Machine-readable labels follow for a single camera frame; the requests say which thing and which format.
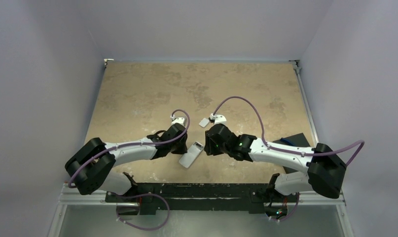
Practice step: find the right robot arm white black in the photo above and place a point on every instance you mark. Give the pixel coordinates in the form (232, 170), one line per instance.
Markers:
(316, 169)

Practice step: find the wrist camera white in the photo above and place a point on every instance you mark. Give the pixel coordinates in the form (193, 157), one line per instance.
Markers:
(179, 120)
(217, 119)

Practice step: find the blue handled pliers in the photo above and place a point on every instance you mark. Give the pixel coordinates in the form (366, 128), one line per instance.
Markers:
(287, 141)

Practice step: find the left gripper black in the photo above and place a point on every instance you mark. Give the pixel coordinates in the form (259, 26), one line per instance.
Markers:
(183, 148)

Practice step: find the aluminium table rail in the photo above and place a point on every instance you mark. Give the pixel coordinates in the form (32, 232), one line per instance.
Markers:
(297, 70)

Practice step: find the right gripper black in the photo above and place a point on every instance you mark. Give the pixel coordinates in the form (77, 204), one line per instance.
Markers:
(210, 142)

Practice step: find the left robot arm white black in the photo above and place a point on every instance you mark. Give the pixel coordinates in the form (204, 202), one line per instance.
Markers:
(91, 168)

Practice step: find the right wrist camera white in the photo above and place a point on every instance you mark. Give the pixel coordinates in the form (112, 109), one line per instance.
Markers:
(217, 119)

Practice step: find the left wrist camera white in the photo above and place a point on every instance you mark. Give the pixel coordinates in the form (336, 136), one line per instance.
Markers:
(179, 120)

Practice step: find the white battery cover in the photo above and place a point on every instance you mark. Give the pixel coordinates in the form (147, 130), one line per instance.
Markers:
(204, 122)

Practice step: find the white remote control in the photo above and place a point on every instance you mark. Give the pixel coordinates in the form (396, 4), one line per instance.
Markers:
(191, 155)

